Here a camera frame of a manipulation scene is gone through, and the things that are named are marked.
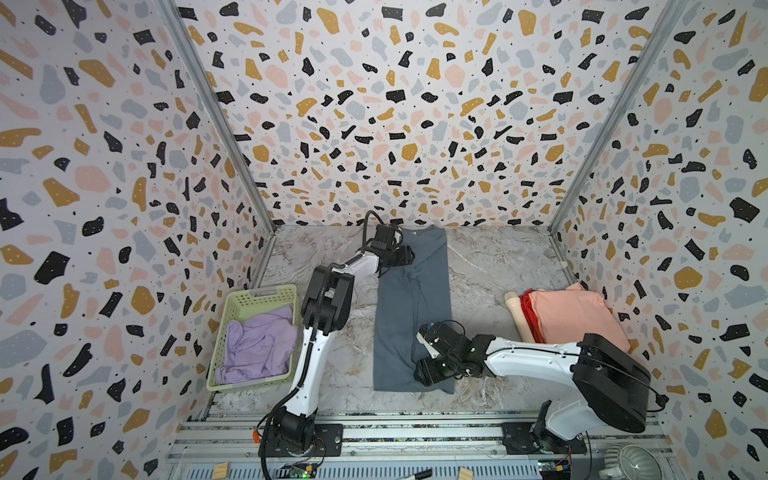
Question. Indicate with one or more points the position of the light green plastic basket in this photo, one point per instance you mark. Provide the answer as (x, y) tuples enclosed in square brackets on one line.
[(243, 305)]

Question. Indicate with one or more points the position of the folded red t-shirt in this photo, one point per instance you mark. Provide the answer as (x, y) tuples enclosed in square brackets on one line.
[(531, 317)]

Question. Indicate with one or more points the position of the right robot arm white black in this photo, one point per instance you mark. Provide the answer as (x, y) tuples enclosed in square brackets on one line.
[(606, 387)]

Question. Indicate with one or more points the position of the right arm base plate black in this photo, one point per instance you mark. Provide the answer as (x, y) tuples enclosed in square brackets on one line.
[(524, 438)]

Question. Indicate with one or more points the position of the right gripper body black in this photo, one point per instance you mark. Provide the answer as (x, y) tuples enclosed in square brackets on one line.
[(433, 363)]

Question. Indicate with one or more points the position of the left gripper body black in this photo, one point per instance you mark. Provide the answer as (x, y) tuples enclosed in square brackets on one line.
[(396, 257)]

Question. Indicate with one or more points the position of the left wooden block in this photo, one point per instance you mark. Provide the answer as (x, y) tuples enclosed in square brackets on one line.
[(221, 471)]

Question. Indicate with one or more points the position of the aluminium rail frame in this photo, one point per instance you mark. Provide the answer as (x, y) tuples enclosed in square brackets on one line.
[(394, 445)]

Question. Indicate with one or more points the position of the left circuit board green LED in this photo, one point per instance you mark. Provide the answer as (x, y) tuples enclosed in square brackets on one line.
[(301, 470)]

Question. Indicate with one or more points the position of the folded beige t-shirt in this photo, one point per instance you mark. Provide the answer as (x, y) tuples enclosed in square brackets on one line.
[(513, 304)]

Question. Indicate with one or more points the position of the folded pink t-shirt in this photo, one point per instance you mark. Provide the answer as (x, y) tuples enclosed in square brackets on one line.
[(567, 315)]

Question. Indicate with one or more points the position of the grey-blue t-shirt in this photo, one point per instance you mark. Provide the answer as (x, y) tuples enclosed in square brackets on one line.
[(409, 297)]

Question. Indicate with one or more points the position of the wooden block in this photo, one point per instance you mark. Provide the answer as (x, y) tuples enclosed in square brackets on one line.
[(221, 471), (465, 474)]

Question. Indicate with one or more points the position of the lilac t-shirt in basket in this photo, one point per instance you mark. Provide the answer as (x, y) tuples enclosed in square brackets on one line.
[(259, 347)]

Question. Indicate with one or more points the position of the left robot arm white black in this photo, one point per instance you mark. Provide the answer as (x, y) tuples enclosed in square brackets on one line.
[(325, 311)]

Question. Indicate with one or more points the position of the right wooden block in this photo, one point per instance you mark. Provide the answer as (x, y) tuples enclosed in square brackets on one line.
[(465, 474)]

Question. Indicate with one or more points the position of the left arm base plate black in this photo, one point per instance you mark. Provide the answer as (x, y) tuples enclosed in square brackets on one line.
[(321, 440)]

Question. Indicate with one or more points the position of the black marker pen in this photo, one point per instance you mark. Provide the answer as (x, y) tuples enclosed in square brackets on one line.
[(420, 475)]

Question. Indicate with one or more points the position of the right circuit board with wires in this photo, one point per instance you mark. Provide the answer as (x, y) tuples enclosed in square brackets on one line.
[(554, 470)]

